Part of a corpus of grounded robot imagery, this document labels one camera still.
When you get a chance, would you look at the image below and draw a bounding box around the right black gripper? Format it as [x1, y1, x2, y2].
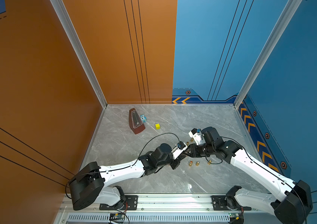
[183, 143, 215, 158]

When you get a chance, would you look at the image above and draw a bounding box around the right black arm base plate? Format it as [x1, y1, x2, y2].
[211, 195, 252, 212]

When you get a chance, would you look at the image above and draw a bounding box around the aluminium front rail frame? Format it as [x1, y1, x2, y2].
[54, 194, 280, 224]

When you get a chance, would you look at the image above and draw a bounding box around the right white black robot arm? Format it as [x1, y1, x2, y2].
[185, 127, 313, 224]

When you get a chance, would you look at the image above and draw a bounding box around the small blue owl toy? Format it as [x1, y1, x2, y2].
[140, 115, 147, 123]

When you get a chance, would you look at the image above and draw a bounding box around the left green circuit board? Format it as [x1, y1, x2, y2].
[108, 213, 126, 224]

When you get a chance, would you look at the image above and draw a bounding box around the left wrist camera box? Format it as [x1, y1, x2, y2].
[172, 141, 187, 160]

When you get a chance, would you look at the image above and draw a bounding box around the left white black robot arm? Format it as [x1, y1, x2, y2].
[68, 142, 187, 211]

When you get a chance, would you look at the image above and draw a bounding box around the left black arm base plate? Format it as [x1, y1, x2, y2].
[99, 195, 139, 211]

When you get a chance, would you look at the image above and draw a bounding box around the right green circuit board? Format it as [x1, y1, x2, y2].
[228, 213, 244, 224]

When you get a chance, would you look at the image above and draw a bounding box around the left aluminium corner post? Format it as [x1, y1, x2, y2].
[50, 0, 108, 109]

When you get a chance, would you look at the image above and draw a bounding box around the green circuit board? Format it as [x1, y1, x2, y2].
[228, 213, 244, 224]
[108, 213, 126, 224]

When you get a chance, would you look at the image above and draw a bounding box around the aluminium corner post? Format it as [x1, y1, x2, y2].
[234, 0, 302, 109]
[50, 0, 108, 109]

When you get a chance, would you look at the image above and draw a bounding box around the right aluminium corner post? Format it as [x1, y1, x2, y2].
[234, 0, 302, 109]

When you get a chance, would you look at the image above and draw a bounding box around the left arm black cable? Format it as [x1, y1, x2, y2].
[131, 133, 181, 169]

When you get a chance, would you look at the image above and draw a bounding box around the dark red metronome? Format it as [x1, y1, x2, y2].
[129, 108, 145, 134]

